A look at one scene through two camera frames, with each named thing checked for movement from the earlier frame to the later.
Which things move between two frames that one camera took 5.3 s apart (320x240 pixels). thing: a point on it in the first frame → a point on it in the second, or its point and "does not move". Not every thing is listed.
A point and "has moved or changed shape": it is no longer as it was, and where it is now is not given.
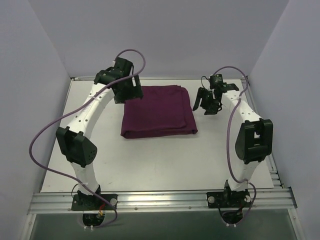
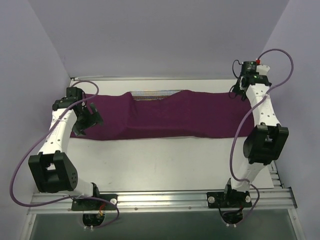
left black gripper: x=127 y=93 → x=88 y=119
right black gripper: x=208 y=100 → x=236 y=90
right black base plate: x=229 y=199 does not move
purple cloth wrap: x=164 y=110 has moved or changed shape
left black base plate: x=88 y=202 does not move
